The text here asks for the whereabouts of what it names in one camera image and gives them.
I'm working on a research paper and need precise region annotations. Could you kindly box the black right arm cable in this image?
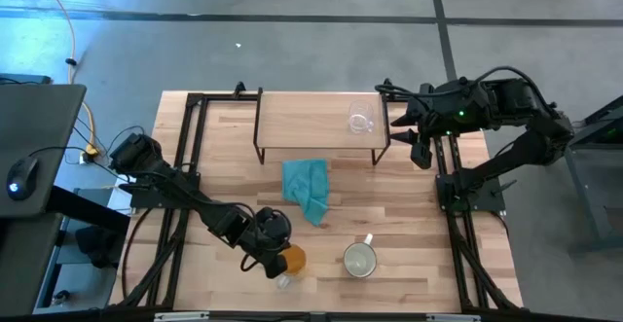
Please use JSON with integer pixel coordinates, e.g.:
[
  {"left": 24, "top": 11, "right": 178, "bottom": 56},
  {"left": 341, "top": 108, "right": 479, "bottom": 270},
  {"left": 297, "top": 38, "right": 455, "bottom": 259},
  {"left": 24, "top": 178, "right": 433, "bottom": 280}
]
[{"left": 373, "top": 65, "right": 559, "bottom": 117}]

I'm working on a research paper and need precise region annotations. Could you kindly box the black desk beam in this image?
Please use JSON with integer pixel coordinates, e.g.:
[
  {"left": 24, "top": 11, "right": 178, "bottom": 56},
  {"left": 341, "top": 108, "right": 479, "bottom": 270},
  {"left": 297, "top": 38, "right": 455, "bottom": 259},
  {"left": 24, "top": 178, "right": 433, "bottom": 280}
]
[{"left": 46, "top": 185, "right": 131, "bottom": 233}]

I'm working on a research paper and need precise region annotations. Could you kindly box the black desk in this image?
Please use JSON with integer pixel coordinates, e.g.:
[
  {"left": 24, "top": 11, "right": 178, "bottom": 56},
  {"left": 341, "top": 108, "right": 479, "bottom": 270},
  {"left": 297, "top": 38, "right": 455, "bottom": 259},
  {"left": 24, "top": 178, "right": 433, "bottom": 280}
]
[{"left": 0, "top": 83, "right": 88, "bottom": 220}]

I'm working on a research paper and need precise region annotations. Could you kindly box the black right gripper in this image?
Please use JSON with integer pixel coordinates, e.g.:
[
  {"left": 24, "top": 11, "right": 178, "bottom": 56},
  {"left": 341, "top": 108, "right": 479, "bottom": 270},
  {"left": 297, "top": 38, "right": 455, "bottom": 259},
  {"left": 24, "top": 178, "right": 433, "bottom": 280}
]
[{"left": 389, "top": 82, "right": 488, "bottom": 145}]

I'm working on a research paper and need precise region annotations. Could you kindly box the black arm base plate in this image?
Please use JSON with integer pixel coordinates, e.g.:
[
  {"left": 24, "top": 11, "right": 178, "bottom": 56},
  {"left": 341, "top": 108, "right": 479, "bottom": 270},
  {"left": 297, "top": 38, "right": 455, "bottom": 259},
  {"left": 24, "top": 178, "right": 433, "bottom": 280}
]
[
  {"left": 435, "top": 173, "right": 518, "bottom": 214},
  {"left": 119, "top": 173, "right": 202, "bottom": 210}
]

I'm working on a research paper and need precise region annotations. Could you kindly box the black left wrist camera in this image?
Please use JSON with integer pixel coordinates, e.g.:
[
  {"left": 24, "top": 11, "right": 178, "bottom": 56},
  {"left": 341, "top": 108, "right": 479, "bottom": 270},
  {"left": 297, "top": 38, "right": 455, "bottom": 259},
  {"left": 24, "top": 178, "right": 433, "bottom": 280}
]
[{"left": 264, "top": 253, "right": 289, "bottom": 280}]

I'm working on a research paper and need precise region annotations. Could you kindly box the black bag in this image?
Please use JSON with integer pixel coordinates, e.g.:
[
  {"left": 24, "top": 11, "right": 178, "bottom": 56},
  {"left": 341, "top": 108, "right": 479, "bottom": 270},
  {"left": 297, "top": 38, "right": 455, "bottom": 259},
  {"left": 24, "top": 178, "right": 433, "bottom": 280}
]
[{"left": 74, "top": 225, "right": 122, "bottom": 269}]

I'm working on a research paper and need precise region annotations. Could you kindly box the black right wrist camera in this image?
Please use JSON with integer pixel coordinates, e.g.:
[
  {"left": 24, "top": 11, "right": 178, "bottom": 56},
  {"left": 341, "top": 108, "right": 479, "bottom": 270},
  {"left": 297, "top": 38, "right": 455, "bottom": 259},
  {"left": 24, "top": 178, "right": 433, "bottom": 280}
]
[{"left": 410, "top": 139, "right": 434, "bottom": 171}]

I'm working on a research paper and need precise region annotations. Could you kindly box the grey metal cart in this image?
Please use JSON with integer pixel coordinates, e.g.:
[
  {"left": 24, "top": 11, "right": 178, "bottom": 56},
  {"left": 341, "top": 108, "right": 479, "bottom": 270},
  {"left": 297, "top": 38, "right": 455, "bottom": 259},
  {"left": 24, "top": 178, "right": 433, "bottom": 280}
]
[{"left": 32, "top": 188, "right": 132, "bottom": 314}]

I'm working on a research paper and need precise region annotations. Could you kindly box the orange mug with white handle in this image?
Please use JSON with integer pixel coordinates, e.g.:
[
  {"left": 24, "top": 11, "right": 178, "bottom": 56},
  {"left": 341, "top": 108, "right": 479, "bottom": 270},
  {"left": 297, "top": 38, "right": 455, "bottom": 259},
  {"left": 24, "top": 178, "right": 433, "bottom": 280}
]
[{"left": 275, "top": 243, "right": 309, "bottom": 292}]

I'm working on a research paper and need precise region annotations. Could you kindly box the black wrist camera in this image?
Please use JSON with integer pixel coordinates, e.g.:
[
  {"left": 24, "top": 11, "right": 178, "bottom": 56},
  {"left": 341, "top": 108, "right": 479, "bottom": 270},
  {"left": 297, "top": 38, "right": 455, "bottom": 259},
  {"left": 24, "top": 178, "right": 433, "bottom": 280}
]
[
  {"left": 264, "top": 253, "right": 289, "bottom": 280},
  {"left": 410, "top": 139, "right": 434, "bottom": 171}
]

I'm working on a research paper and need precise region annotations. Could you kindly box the wooden shelf with black legs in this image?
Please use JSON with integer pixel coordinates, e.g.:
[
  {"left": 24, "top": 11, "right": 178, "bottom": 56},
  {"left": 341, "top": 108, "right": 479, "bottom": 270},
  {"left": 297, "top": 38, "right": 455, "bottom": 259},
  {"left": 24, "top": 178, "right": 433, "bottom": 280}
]
[{"left": 251, "top": 87, "right": 391, "bottom": 166}]

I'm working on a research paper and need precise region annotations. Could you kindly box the dark grey metal trolley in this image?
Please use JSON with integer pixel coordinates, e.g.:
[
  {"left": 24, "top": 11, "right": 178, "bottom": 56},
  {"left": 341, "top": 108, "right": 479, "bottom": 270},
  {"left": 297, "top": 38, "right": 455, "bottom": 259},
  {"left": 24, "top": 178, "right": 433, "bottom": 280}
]
[{"left": 564, "top": 94, "right": 623, "bottom": 256}]

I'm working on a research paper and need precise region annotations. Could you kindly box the black aluminium frame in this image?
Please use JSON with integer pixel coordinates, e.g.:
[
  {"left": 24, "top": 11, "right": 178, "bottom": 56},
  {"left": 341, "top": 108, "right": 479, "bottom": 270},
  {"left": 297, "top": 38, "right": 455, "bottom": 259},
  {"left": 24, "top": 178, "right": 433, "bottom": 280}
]
[
  {"left": 381, "top": 90, "right": 522, "bottom": 312},
  {"left": 114, "top": 90, "right": 262, "bottom": 311}
]

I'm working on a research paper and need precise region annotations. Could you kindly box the silver bracket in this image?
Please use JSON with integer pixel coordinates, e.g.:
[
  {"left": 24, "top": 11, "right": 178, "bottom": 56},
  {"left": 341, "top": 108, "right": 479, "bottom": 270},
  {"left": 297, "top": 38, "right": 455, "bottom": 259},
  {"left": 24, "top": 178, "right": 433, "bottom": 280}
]
[
  {"left": 153, "top": 311, "right": 211, "bottom": 322},
  {"left": 425, "top": 313, "right": 482, "bottom": 322}
]

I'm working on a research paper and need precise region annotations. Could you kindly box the black table edge rail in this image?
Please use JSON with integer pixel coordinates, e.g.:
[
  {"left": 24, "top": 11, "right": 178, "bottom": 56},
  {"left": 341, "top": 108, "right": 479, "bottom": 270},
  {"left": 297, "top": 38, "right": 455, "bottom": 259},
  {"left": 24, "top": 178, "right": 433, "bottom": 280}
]
[{"left": 106, "top": 306, "right": 531, "bottom": 322}]

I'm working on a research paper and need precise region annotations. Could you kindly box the orange extension cable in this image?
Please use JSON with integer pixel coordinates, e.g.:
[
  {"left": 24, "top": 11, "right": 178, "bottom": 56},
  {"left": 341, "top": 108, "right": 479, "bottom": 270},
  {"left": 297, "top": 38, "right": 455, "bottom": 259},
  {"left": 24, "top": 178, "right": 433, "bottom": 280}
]
[{"left": 34, "top": 0, "right": 98, "bottom": 156}]

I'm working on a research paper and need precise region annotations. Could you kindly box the teal cloth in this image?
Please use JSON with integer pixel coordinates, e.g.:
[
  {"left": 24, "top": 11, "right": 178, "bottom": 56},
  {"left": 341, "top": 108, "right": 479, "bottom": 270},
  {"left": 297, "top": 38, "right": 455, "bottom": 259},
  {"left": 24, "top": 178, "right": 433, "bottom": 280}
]
[{"left": 281, "top": 158, "right": 332, "bottom": 228}]

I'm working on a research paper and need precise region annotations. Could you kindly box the black computer mouse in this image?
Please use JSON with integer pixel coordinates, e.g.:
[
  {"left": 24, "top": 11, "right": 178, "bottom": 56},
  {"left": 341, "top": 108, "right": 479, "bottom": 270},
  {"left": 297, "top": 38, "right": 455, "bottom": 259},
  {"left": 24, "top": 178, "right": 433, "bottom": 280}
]
[{"left": 5, "top": 156, "right": 40, "bottom": 201}]

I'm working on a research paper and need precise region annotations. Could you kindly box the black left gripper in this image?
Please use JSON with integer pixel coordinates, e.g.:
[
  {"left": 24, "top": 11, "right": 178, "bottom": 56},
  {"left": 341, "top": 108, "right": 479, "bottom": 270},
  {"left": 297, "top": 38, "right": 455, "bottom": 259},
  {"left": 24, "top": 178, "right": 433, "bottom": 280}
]
[{"left": 245, "top": 206, "right": 294, "bottom": 265}]

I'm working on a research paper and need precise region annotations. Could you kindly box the small clear glass cup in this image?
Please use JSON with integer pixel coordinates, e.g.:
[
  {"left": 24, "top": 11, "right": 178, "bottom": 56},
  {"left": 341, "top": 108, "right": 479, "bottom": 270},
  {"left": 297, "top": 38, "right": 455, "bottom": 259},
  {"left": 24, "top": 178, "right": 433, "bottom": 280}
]
[{"left": 347, "top": 99, "right": 376, "bottom": 135}]

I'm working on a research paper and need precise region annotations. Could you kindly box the large cream mug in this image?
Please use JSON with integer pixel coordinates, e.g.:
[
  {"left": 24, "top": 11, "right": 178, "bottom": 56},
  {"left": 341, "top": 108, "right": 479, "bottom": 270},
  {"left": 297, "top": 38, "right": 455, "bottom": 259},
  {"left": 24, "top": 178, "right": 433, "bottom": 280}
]
[{"left": 342, "top": 233, "right": 379, "bottom": 279}]

